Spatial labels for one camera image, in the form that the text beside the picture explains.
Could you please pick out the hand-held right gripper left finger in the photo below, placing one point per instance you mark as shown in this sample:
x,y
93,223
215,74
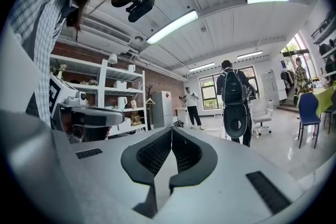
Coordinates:
x,y
131,162

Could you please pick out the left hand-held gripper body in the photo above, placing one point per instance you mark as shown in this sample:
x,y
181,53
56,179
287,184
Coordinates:
x,y
59,94

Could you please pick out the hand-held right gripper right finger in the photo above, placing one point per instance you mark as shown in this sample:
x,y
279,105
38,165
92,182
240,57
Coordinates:
x,y
204,162

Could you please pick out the white flower bouquet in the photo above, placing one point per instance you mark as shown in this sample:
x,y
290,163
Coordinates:
x,y
61,68

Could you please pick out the white metal shelf rack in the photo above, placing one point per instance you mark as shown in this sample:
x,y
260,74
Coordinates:
x,y
103,78

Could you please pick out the black oval seat shell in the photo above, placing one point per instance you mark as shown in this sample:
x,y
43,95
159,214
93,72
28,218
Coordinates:
x,y
236,119

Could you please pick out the white refrigerator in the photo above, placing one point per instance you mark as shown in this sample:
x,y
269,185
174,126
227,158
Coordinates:
x,y
162,110

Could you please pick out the dark wooden coat rack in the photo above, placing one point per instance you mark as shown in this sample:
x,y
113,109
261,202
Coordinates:
x,y
149,102

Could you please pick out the small white table lamp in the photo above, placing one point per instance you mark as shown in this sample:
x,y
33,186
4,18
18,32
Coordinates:
x,y
112,58

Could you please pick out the person's plaid shirt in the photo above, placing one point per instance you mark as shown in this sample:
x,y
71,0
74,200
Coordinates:
x,y
44,29

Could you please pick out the black framed window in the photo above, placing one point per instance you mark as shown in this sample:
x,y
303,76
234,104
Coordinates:
x,y
210,93

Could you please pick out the white office chair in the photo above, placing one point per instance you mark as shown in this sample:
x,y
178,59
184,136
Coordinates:
x,y
261,115

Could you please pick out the white ceiling air conditioner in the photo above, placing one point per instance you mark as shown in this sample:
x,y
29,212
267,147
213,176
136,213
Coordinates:
x,y
105,34

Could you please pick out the white mug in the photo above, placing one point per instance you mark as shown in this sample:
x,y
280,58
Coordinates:
x,y
131,68

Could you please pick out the black backpack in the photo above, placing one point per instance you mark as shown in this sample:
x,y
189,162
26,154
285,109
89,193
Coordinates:
x,y
233,87

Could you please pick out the white locker cabinet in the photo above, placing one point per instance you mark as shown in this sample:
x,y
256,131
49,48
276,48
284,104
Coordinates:
x,y
270,89

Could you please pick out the blue chair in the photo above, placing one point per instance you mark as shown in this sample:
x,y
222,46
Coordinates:
x,y
308,108

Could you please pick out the clothes rack with garments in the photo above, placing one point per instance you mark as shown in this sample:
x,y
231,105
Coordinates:
x,y
286,78

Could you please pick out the dark chair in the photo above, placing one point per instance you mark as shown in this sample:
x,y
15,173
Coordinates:
x,y
331,112

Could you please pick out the table with green cloth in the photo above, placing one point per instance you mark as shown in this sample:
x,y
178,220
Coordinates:
x,y
326,95

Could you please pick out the black head-worn camera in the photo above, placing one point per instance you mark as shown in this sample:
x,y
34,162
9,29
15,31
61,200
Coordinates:
x,y
140,9

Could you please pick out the wall shelves with bags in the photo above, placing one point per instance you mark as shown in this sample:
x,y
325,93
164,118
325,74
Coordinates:
x,y
326,47

